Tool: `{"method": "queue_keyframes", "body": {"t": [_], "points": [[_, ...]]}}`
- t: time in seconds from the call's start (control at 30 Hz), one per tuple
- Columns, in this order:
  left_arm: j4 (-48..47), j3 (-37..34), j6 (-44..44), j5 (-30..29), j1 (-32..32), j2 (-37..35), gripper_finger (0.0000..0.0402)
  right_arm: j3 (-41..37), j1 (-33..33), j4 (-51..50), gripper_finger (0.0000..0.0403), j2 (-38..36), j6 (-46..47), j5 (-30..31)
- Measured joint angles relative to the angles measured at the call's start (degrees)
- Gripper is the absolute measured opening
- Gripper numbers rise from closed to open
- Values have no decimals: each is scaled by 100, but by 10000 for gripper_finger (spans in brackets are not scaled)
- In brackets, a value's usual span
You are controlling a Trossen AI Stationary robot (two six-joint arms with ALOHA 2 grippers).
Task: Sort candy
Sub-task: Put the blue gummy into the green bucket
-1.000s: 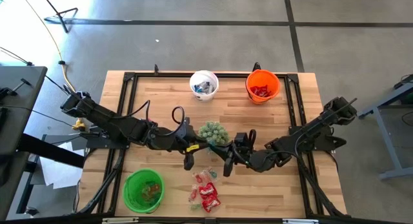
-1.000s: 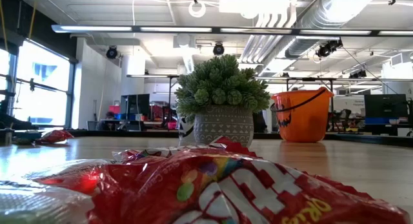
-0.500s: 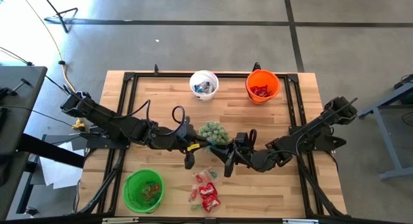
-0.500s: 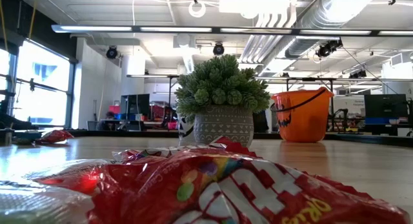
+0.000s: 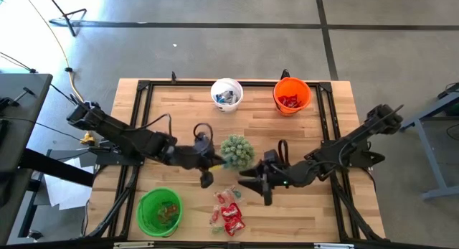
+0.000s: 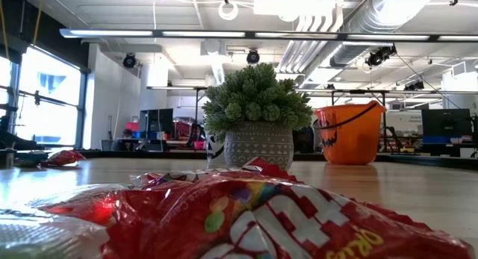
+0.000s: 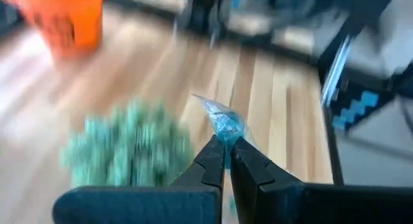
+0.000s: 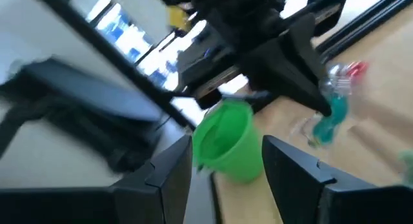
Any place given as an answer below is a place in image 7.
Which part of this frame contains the teal ring pop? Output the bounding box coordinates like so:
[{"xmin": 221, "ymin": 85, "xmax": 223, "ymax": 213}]
[{"xmin": 192, "ymin": 93, "xmax": 256, "ymax": 170}]

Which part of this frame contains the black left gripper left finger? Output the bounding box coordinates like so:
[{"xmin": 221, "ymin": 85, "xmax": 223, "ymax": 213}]
[{"xmin": 52, "ymin": 134, "xmax": 226, "ymax": 224}]

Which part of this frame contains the green potted artificial plant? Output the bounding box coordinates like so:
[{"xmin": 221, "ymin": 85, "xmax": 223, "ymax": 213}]
[{"xmin": 59, "ymin": 99, "xmax": 196, "ymax": 188}]

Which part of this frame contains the orange plastic bucket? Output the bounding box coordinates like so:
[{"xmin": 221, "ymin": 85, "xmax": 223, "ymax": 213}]
[{"xmin": 6, "ymin": 0, "xmax": 107, "ymax": 59}]

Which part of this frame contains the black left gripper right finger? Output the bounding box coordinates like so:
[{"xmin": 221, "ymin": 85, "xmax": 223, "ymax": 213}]
[{"xmin": 230, "ymin": 136, "xmax": 413, "ymax": 224}]

